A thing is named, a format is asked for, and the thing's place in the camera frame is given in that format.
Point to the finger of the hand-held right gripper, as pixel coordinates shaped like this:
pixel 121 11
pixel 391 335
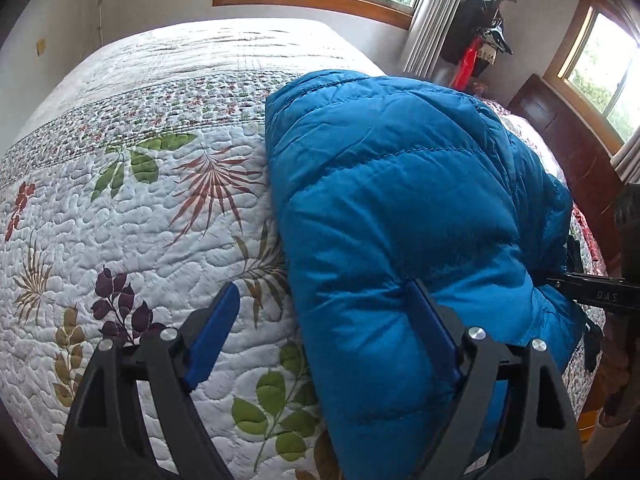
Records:
pixel 585 290

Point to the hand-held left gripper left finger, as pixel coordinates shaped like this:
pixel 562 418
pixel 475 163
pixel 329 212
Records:
pixel 215 332

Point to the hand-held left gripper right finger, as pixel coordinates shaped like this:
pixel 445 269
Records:
pixel 435 332

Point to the blue puffer jacket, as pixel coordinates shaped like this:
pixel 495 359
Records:
pixel 400 185

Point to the person's right hand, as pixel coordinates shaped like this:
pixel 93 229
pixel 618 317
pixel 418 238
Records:
pixel 617 360

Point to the dark cloth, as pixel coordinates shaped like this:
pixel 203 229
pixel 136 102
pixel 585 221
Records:
pixel 594 345

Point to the dark wooden headboard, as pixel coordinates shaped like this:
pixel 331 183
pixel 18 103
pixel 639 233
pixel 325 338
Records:
pixel 560 135

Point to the floral quilted bedspread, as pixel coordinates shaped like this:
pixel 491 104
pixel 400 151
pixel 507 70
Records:
pixel 125 235

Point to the red hanging garment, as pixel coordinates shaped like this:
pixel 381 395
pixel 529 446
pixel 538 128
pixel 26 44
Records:
pixel 467 62

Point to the white pleated curtain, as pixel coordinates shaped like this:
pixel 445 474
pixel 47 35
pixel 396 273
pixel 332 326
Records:
pixel 435 15

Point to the yellow wall switch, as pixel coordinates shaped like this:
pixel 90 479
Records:
pixel 41 46

